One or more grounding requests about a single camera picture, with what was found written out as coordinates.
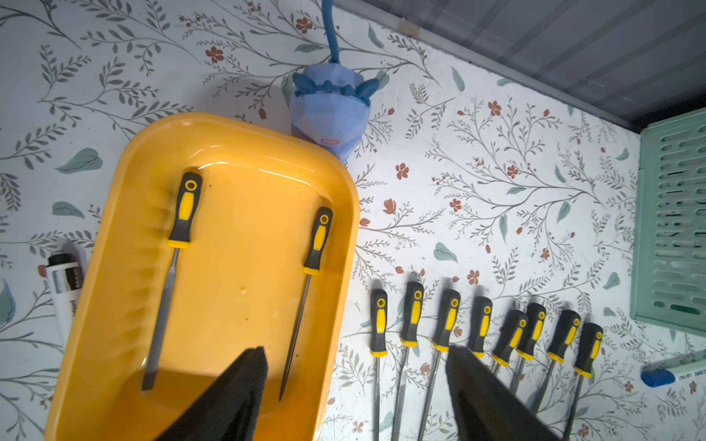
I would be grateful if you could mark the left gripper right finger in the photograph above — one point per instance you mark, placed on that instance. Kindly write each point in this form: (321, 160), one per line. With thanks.
(484, 409)

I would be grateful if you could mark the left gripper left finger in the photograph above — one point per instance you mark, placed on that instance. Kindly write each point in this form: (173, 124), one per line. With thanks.
(229, 408)

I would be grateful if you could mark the yellow storage box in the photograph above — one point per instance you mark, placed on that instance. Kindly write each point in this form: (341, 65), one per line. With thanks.
(238, 284)

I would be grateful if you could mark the file in yellow box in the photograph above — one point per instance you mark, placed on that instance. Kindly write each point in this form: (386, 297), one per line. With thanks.
(187, 202)

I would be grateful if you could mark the green file organizer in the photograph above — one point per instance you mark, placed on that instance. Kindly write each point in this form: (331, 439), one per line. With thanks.
(668, 277)

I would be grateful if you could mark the blue marker pen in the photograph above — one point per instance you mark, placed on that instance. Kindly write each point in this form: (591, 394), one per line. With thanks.
(687, 367)

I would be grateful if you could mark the black white marker pen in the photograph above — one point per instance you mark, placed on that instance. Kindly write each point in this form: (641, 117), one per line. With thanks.
(65, 278)

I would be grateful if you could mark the blue desk lamp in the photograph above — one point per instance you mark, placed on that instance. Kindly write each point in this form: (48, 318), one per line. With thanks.
(331, 104)

